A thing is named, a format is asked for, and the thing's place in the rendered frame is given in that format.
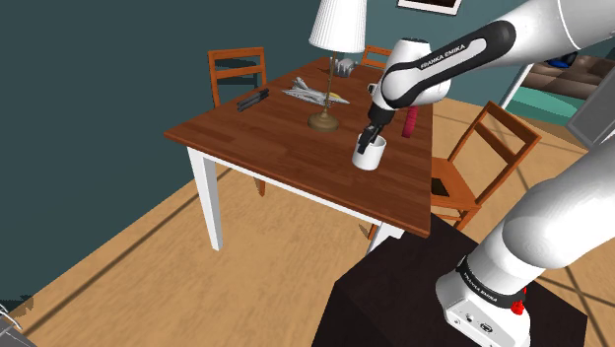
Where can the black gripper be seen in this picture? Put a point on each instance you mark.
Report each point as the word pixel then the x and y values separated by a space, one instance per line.
pixel 378 117

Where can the white mug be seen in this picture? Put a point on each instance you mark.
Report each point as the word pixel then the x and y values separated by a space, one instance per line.
pixel 369 158

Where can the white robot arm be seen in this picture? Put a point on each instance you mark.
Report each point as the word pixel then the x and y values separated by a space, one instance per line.
pixel 538 226

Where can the red cylinder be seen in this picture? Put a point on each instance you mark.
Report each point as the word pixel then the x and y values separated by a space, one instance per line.
pixel 409 125

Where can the grey napkin holder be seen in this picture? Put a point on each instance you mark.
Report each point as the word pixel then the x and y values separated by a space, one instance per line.
pixel 345 67

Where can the orange wooden chair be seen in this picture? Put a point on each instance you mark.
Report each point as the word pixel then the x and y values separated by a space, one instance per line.
pixel 372 56
pixel 499 139
pixel 238 72

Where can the grey model airplane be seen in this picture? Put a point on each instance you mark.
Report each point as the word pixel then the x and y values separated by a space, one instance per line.
pixel 307 92

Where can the brown table with white legs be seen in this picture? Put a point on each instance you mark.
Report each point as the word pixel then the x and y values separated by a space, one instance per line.
pixel 283 139

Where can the white shade brass table lamp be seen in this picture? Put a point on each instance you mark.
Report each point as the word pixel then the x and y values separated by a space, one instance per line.
pixel 336 24

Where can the dark robot stand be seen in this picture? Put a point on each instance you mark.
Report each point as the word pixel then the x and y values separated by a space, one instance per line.
pixel 384 298

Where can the white bed with brown quilt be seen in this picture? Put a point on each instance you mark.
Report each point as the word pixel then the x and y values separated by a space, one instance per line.
pixel 562 81

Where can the white framed wall picture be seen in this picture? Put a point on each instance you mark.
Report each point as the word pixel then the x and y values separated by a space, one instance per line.
pixel 430 5

